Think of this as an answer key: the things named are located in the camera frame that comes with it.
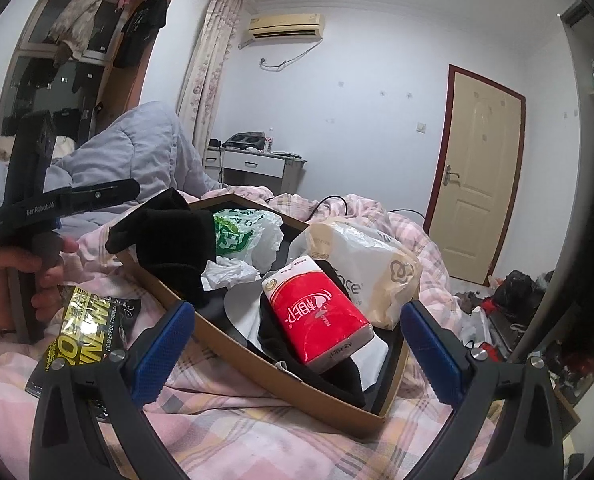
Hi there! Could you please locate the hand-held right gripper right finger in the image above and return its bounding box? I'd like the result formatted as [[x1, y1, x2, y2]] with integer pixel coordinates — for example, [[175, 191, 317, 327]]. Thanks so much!
[[401, 300, 578, 480]]

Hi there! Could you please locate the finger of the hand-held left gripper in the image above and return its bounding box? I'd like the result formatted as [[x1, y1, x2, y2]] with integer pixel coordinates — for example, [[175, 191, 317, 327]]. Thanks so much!
[[70, 178, 141, 211]]

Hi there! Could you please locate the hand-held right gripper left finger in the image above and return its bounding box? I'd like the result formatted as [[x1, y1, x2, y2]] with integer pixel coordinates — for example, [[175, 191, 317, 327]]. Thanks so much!
[[30, 300, 195, 480]]

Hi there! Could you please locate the black knit hat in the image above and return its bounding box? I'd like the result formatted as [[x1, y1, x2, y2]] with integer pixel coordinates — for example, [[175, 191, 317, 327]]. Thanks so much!
[[106, 189, 215, 306]]

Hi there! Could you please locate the yellow black wipes packet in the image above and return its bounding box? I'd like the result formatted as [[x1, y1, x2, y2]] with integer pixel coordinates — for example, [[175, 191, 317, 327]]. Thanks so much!
[[24, 284, 144, 423]]

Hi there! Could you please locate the shallow cardboard box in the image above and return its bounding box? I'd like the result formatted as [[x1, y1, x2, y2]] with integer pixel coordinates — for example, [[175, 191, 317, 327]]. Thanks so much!
[[114, 192, 413, 441]]

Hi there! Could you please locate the black sock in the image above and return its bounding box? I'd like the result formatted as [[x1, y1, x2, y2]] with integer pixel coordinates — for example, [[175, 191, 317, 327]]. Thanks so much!
[[258, 260, 367, 409]]

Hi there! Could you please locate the red tissue pack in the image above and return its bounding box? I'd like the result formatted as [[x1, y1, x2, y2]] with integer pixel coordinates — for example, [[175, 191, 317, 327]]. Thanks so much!
[[261, 256, 375, 375]]

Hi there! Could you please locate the cream fabric bundle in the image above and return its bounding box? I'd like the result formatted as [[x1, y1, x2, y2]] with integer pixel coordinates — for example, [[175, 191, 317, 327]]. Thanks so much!
[[0, 135, 78, 163]]

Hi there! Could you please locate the grey blue quilt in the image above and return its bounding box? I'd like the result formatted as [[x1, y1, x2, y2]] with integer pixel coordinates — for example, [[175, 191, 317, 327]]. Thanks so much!
[[0, 101, 228, 241]]

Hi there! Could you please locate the glass door alcove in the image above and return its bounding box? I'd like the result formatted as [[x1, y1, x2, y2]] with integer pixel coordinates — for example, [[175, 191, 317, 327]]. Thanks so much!
[[0, 0, 184, 171]]

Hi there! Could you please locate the black bag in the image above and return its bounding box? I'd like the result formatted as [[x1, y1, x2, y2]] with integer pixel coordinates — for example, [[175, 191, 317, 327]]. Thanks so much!
[[492, 270, 548, 306]]

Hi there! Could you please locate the beige facial tissue pack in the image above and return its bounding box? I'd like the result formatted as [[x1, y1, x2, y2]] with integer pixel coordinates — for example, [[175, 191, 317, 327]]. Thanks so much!
[[289, 217, 424, 331]]

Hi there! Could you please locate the white green plastic bag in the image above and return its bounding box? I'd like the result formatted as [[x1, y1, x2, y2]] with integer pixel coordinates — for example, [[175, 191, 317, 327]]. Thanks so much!
[[199, 208, 284, 291]]

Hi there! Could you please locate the sliding door wardrobe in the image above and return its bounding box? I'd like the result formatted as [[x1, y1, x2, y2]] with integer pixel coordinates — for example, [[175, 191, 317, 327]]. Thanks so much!
[[512, 0, 594, 411]]

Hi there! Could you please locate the black tabletop device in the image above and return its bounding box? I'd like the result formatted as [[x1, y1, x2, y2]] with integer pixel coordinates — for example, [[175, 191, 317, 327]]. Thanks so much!
[[224, 131, 268, 151]]

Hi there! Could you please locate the white drawer bedside table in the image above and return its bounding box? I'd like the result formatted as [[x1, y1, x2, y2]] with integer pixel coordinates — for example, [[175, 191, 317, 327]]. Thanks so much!
[[204, 145, 308, 196]]

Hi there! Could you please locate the pink plaid blanket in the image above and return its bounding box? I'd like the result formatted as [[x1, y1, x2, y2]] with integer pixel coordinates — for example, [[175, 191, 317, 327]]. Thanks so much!
[[0, 185, 528, 480]]

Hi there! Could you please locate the floral curtain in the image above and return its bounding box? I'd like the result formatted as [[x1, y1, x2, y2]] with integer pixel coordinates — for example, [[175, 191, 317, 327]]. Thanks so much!
[[177, 0, 250, 148]]

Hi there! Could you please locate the beige hanging jacket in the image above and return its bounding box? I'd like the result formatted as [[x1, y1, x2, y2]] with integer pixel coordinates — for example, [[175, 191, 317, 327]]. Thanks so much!
[[47, 0, 110, 61]]

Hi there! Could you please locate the black hanging t-shirt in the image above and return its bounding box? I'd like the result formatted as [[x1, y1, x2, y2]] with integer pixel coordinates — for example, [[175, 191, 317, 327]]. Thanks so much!
[[112, 0, 170, 68]]

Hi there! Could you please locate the cream panel door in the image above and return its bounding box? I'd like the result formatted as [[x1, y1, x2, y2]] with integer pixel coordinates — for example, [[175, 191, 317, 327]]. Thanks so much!
[[423, 64, 526, 286]]

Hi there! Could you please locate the black power cable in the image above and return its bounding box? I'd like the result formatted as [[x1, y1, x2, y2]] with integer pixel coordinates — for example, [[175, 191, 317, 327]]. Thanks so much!
[[304, 195, 430, 224]]

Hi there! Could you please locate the air conditioner cord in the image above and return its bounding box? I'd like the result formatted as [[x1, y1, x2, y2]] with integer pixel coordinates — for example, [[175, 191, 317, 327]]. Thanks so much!
[[259, 40, 323, 73]]

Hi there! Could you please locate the wall air conditioner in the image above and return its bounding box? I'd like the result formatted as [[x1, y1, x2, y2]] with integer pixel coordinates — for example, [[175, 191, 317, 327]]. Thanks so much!
[[247, 13, 326, 43]]

